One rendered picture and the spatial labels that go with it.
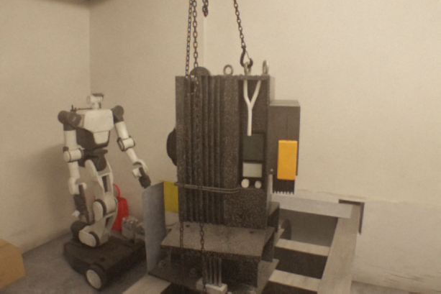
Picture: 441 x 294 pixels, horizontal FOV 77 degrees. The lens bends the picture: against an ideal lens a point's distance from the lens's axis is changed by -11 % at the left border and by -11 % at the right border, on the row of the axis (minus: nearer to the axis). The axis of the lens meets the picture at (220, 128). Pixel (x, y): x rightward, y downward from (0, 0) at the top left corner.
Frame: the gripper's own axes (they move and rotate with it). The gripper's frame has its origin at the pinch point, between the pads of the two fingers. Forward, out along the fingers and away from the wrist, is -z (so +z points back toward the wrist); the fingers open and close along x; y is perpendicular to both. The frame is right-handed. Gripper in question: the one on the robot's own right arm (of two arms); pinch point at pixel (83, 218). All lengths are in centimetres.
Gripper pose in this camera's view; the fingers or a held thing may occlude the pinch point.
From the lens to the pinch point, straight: 255.6
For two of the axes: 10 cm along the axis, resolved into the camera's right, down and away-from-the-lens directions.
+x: 8.2, -1.0, -5.6
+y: 5.5, -1.2, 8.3
